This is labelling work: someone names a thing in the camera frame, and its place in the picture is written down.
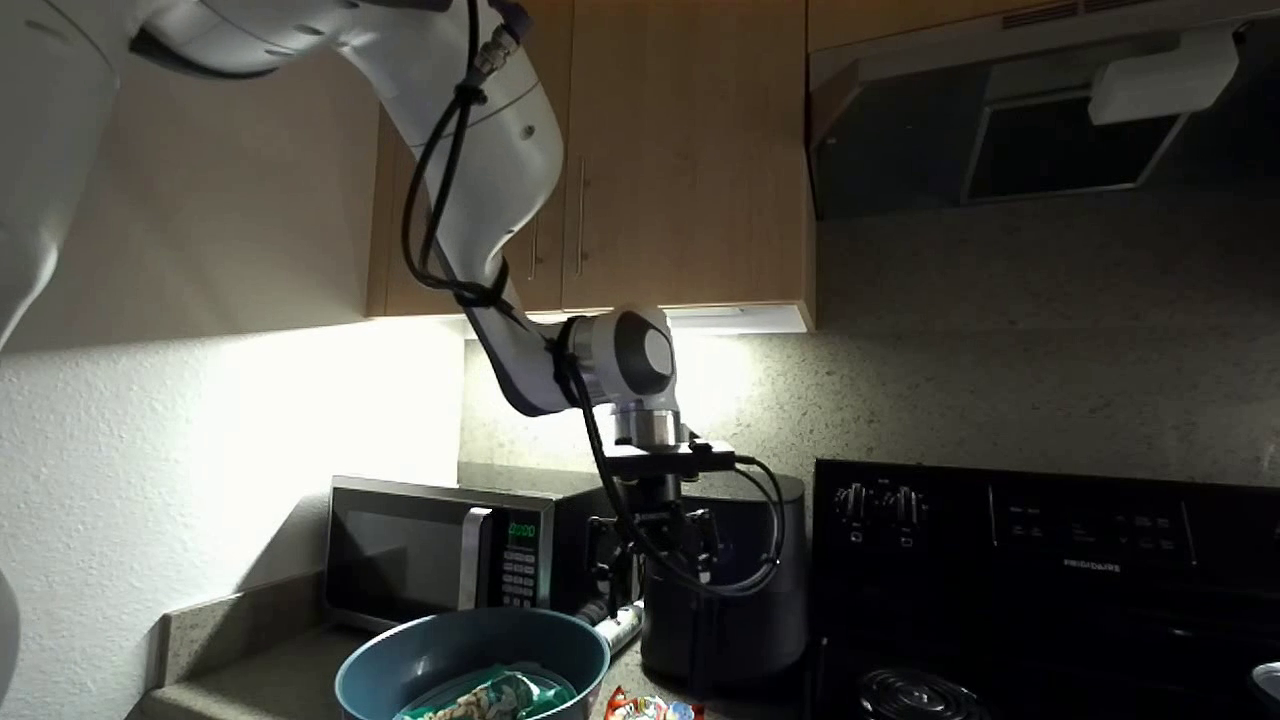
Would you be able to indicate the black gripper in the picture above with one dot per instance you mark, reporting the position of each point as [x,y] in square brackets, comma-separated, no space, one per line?
[676,559]

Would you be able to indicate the red snack packet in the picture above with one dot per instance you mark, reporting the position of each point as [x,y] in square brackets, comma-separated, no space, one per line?
[645,704]

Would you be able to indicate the green snack packet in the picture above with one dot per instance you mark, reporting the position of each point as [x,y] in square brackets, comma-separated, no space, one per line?
[493,695]

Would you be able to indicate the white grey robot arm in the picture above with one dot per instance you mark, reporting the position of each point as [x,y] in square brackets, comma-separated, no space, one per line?
[484,155]

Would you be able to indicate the blue bowl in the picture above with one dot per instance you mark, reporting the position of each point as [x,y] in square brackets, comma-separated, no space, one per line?
[419,656]

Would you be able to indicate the dark grey air fryer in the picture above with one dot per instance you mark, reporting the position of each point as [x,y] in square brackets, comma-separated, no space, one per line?
[754,622]

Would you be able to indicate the black electric stove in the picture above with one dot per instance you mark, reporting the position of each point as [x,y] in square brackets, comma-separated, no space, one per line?
[1049,597]

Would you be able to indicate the steel black microwave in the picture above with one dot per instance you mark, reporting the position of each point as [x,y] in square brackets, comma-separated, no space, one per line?
[493,537]

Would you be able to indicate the wooden upper cabinet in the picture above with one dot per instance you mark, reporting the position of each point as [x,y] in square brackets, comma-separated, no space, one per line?
[686,173]

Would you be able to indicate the range hood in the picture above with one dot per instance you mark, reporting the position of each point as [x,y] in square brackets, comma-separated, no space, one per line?
[1049,96]

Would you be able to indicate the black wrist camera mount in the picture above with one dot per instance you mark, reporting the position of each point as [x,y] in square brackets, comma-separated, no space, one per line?
[669,465]

